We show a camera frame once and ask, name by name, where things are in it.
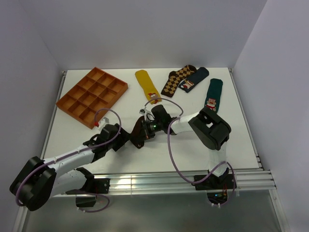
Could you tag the dark green cartoon sock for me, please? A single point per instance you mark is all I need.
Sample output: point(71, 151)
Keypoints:
point(213, 96)

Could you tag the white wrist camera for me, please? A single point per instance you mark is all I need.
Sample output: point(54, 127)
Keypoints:
point(144, 111)
point(104, 121)

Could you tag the navy blue cartoon sock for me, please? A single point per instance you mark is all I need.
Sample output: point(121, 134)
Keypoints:
point(191, 81)

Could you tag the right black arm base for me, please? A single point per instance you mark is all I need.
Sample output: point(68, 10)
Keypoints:
point(213, 184)

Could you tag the orange compartment tray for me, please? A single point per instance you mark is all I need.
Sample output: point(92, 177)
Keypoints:
point(89, 99)

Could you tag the brown striped-cuff sock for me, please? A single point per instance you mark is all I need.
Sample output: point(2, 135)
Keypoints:
point(137, 130)

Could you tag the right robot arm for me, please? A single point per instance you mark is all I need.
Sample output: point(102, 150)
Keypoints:
point(210, 128)

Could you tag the brown argyle sock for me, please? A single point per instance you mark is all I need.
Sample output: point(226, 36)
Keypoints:
point(175, 77)

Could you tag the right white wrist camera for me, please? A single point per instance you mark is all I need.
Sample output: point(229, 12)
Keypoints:
point(144, 111)

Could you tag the yellow cartoon sock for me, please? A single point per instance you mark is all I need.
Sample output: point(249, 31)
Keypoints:
point(150, 92)

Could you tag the aluminium frame rail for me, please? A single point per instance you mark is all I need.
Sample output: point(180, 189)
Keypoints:
point(159, 183)

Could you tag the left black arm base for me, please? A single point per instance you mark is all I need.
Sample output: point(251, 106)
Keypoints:
point(91, 193)

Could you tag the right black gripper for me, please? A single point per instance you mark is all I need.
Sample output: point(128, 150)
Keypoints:
point(148, 134)

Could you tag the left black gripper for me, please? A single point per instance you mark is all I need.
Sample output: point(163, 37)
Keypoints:
point(122, 138)

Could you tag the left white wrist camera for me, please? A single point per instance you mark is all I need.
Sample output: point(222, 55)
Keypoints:
point(104, 121)

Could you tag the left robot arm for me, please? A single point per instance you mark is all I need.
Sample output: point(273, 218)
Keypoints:
point(40, 179)

